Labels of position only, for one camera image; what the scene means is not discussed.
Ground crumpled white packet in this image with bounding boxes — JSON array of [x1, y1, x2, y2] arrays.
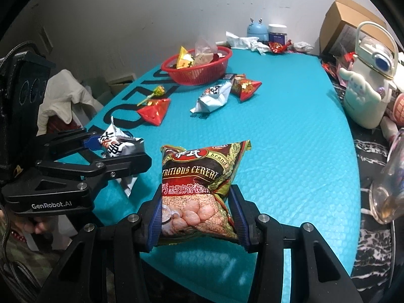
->
[[293, 42, 315, 54]]

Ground white snack packet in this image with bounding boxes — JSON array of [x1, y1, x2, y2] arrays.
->
[[190, 81, 232, 114], [98, 123, 146, 198]]

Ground wooden board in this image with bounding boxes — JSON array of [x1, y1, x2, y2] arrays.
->
[[107, 72, 137, 94]]

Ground clear glass bottle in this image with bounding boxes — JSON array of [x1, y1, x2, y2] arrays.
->
[[369, 128, 404, 224]]

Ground white-lid jar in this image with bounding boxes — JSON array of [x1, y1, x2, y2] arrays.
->
[[268, 23, 288, 43]]

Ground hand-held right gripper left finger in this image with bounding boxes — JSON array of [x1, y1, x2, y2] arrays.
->
[[38, 192, 164, 303]]

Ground red plastic basket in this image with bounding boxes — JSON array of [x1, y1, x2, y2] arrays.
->
[[161, 46, 233, 86]]

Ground person's left hand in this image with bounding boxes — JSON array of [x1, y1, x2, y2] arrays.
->
[[19, 219, 62, 238]]

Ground green lollipop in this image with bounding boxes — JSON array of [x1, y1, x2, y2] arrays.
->
[[137, 86, 166, 107]]

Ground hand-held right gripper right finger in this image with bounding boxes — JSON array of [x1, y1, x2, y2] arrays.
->
[[228, 186, 363, 303]]

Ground yellow snack packet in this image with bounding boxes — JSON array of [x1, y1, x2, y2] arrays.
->
[[175, 47, 195, 69]]

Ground blue round humidifier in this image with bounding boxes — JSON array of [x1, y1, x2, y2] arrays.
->
[[247, 17, 269, 40]]

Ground crumpled white tissue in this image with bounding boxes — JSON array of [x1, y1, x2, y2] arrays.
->
[[225, 32, 272, 56]]

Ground pink object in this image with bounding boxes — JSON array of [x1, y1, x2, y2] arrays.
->
[[384, 93, 404, 140]]

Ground white cloth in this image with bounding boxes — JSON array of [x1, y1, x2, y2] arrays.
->
[[38, 69, 102, 131]]

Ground brown green cereal packet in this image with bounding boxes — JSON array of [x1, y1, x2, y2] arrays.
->
[[156, 140, 253, 247]]

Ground cardboard box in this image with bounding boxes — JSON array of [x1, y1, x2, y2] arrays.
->
[[319, 0, 389, 58]]

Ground red candy wrapper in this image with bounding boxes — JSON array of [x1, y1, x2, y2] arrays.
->
[[268, 39, 292, 54]]

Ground red triangular packet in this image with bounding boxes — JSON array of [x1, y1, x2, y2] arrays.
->
[[137, 98, 171, 127]]

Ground white cartoon kettle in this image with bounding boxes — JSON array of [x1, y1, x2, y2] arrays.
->
[[338, 21, 399, 129]]

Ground red foil packet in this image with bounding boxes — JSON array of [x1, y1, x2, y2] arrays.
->
[[322, 52, 351, 80]]

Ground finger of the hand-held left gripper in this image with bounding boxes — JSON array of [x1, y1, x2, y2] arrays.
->
[[35, 151, 153, 190], [35, 128, 134, 165]]

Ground red gold cartoon packet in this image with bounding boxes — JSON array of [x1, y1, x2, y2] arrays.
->
[[230, 75, 262, 102]]

